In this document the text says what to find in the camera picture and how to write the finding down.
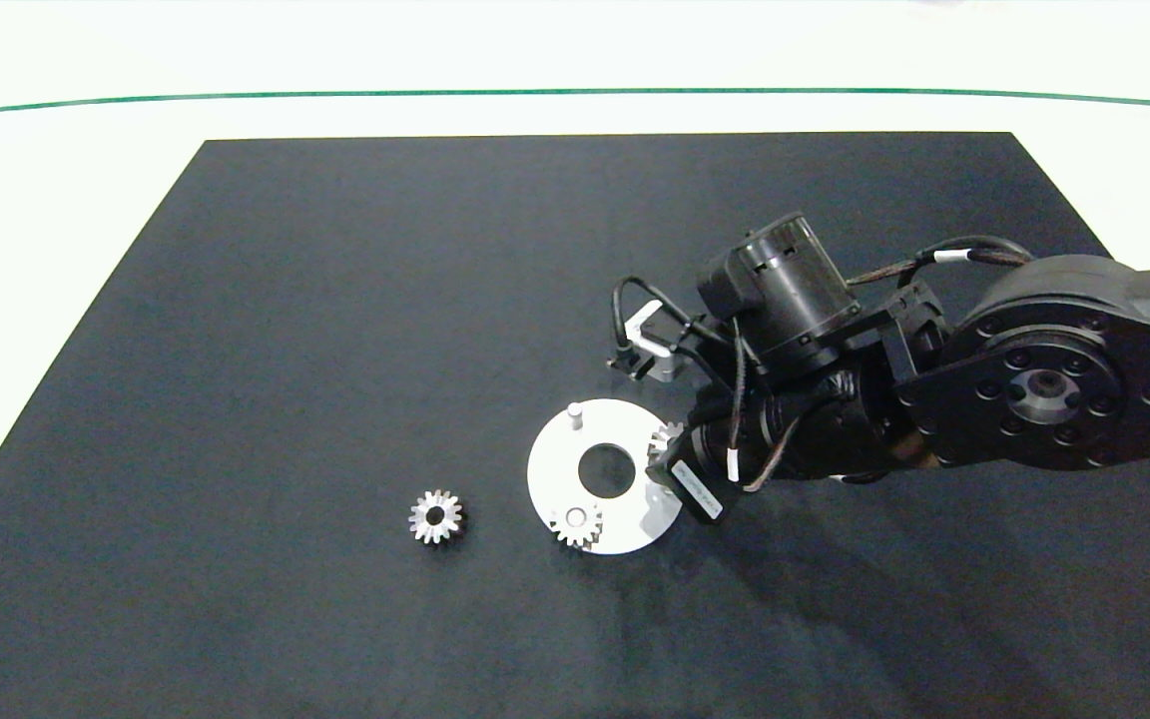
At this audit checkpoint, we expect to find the round white pinned carrier plate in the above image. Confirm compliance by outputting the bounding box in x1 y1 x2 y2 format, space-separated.
527 398 684 556

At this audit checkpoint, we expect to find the black camera cable loop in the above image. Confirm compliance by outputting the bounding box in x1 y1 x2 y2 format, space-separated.
611 275 706 353

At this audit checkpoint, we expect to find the dark rectangular work mat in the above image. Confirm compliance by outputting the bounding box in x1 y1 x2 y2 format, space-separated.
0 131 1150 719

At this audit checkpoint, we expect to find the braided cable with white tag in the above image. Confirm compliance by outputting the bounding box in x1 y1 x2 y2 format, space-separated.
847 235 1035 289

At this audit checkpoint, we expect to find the boxy shiny wrist camera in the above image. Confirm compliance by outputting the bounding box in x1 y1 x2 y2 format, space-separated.
607 300 686 382

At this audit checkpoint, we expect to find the thin black tagged cable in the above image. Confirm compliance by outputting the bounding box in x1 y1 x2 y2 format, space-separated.
727 318 748 482

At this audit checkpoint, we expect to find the thin green tape strip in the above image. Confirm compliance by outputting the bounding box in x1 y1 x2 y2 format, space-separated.
0 88 1150 117

